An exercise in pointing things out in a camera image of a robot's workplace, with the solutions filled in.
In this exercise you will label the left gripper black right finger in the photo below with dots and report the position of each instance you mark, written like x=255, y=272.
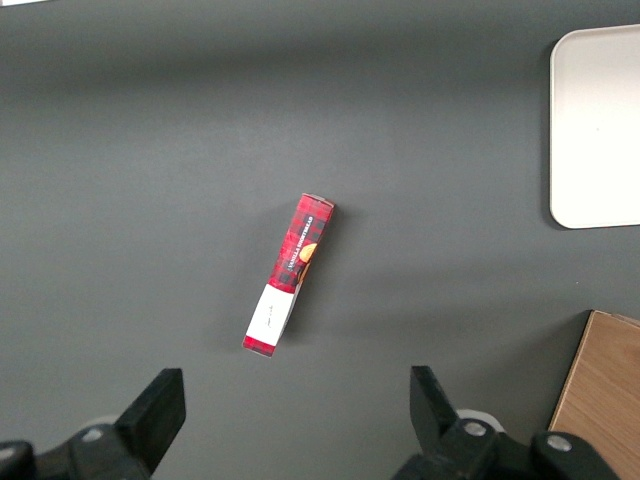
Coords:
x=440, y=435

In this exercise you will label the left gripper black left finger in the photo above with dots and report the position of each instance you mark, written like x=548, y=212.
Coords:
x=145, y=425

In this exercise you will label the beige plastic tray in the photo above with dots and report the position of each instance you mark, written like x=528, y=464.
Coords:
x=600, y=125

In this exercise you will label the red plaid cookie box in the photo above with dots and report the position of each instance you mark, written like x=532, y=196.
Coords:
x=300, y=240

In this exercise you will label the wooden drawer cabinet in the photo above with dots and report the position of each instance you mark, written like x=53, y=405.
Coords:
x=605, y=380

